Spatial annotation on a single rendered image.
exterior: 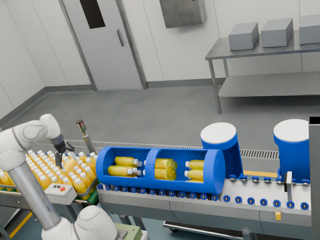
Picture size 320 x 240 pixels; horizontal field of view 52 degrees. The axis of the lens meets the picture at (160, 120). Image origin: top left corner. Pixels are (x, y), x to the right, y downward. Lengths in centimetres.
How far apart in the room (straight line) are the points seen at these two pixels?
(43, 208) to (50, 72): 581
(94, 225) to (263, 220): 102
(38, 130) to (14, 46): 577
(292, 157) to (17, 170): 179
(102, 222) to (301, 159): 146
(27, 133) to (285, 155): 174
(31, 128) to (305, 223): 159
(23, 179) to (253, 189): 138
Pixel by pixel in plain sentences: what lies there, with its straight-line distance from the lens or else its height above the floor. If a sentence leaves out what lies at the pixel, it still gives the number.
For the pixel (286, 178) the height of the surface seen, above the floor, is 108.
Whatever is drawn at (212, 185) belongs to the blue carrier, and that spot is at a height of 111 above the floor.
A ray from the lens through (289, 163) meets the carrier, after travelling 257.
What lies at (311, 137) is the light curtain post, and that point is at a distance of 145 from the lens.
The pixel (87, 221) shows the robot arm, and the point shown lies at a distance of 182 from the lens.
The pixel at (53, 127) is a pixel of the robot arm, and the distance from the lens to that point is 226.
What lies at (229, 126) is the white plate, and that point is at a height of 104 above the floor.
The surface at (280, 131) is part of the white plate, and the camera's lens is 253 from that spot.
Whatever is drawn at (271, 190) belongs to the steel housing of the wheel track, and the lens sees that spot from 223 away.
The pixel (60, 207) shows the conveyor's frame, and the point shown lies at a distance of 283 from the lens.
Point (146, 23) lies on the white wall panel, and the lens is 566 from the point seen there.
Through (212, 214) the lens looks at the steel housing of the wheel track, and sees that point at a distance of 225.
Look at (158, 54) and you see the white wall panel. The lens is 577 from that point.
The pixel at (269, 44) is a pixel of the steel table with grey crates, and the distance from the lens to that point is 438.
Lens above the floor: 250
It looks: 30 degrees down
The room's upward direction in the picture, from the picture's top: 17 degrees counter-clockwise
